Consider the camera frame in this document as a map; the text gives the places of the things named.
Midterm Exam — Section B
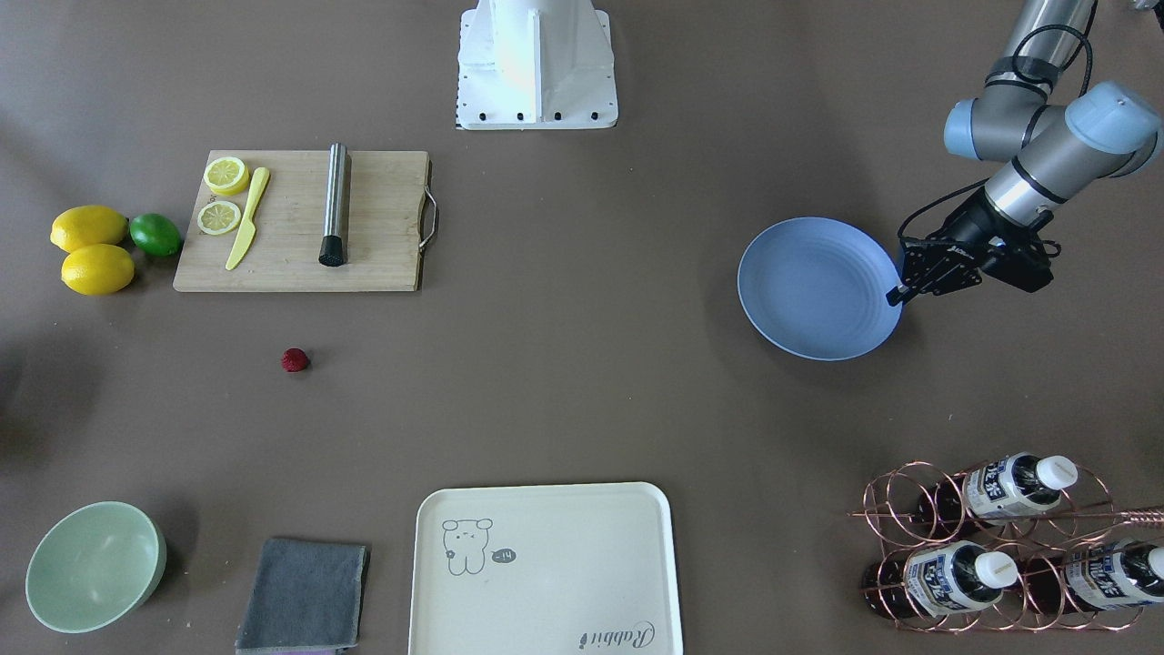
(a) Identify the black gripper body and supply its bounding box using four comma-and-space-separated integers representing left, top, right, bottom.
897, 186, 1062, 296

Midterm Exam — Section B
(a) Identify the red strawberry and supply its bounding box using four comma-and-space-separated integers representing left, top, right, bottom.
281, 348, 308, 373

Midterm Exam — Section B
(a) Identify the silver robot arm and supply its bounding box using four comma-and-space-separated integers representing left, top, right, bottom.
887, 1, 1161, 306

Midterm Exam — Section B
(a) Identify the blue plate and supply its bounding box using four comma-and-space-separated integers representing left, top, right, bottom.
737, 218, 902, 361

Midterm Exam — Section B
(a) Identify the dark drink bottle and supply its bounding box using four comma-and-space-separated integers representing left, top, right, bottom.
859, 540, 1019, 620
911, 453, 1079, 539
1019, 539, 1163, 615

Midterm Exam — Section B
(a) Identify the white tray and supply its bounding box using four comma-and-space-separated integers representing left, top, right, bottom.
409, 480, 684, 654

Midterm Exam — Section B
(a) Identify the white pillar base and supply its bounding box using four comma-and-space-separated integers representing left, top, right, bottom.
455, 1, 619, 130

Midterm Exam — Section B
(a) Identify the wooden cutting board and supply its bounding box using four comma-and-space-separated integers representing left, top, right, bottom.
173, 150, 434, 293

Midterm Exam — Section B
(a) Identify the yellow plastic knife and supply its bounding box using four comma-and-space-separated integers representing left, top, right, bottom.
225, 166, 271, 270

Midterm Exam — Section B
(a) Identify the grey cloth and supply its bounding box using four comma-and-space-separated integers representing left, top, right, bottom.
236, 537, 367, 654

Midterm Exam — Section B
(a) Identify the lemon half slice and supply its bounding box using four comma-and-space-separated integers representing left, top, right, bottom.
203, 156, 251, 197

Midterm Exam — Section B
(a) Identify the green lime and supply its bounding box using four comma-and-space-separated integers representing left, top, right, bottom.
128, 213, 183, 257

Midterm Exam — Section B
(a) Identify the yellow lemon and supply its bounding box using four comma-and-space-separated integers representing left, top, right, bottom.
49, 205, 128, 252
61, 244, 135, 296

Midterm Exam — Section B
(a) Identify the green bowl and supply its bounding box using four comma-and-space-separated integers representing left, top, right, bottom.
24, 501, 166, 634

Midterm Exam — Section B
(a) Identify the copper wire bottle rack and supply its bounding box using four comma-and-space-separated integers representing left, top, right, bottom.
851, 461, 1161, 634

